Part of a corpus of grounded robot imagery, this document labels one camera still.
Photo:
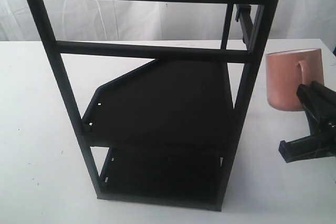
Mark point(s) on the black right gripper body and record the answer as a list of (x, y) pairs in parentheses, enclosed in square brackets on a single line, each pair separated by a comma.
[(320, 144)]

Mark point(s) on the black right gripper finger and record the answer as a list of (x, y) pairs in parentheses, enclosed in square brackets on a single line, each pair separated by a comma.
[(323, 102), (305, 96)]

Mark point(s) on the pink ceramic mug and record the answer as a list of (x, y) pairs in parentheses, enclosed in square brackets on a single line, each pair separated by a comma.
[(286, 70)]

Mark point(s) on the white backdrop curtain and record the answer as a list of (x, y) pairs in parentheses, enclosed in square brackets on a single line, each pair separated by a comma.
[(128, 20)]

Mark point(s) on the black metal shelf rack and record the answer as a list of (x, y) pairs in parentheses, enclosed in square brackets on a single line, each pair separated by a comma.
[(167, 132)]

